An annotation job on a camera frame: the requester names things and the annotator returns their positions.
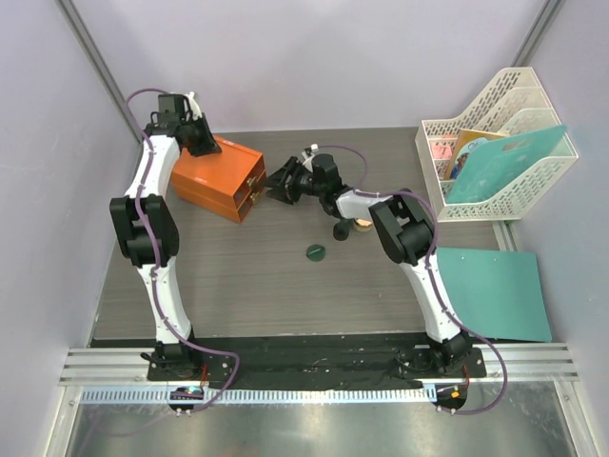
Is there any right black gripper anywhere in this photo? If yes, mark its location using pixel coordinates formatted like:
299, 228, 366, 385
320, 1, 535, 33
259, 157, 324, 206

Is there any clear drawer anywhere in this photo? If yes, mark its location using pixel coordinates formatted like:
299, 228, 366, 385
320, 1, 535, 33
240, 165, 266, 195
237, 189, 264, 223

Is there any orange drawer organizer box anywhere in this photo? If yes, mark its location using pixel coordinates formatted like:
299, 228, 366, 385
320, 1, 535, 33
170, 136, 265, 224

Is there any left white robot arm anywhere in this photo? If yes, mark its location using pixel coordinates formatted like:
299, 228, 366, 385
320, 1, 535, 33
109, 89, 221, 381

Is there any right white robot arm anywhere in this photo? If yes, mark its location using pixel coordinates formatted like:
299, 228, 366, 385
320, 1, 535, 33
264, 151, 472, 376

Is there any dark green round compact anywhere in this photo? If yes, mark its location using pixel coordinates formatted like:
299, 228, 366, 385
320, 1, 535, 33
332, 221, 350, 241

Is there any gold lid cream jar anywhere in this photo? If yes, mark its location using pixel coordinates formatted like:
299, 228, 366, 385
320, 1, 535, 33
353, 219, 373, 232

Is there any pink booklet in holder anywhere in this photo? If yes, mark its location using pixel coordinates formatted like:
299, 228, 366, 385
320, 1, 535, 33
429, 136, 457, 180

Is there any yellow book in holder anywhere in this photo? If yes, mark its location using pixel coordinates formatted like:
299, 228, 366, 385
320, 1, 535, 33
444, 129, 506, 180

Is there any teal plastic folder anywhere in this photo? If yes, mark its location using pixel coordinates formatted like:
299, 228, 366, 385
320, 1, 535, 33
445, 125, 567, 205

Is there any teal clipboard on table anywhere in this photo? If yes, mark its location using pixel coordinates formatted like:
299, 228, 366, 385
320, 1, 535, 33
437, 248, 553, 343

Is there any white mesh file holder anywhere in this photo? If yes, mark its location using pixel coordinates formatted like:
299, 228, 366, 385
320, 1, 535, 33
415, 67, 579, 222

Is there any green puff with strap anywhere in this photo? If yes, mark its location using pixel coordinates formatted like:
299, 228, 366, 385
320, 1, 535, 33
305, 244, 326, 262

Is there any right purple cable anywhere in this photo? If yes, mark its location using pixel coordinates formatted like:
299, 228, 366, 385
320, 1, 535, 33
308, 144, 509, 415

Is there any purple cable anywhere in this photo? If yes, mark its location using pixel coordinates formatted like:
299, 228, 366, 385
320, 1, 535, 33
124, 88, 242, 413
308, 144, 509, 415

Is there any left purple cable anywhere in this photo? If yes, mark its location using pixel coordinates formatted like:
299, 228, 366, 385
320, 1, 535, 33
124, 88, 242, 413

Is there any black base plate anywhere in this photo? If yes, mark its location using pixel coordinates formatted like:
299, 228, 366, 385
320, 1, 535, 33
146, 332, 487, 382

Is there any white slotted cable duct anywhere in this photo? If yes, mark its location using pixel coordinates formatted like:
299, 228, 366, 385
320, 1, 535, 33
80, 385, 437, 406

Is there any aluminium rail frame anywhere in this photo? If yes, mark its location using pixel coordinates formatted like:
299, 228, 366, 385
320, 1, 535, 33
60, 334, 578, 390

